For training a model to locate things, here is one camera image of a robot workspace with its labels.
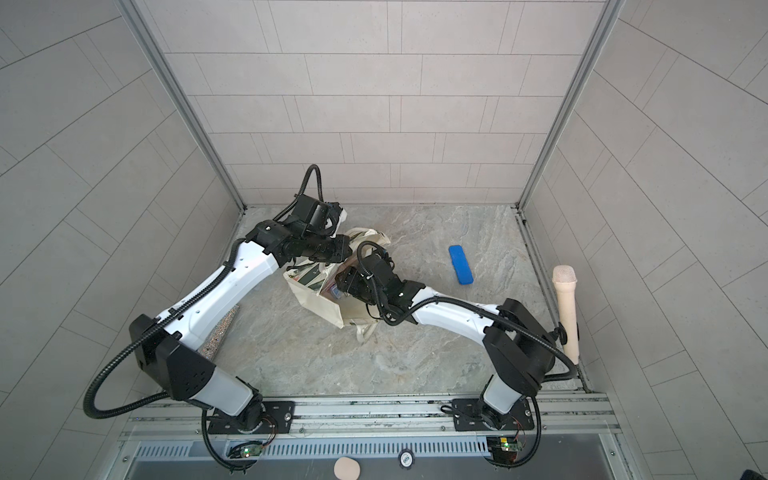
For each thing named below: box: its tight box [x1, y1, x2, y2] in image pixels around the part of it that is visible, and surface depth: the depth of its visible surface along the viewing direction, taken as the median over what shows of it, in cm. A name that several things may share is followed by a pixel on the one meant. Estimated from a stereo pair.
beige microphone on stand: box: [552, 265, 579, 366], surface depth 64 cm
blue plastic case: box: [448, 245, 474, 285], surface depth 101 cm
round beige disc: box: [333, 456, 361, 480], surface depth 65 cm
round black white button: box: [398, 448, 415, 470], surface depth 68 cm
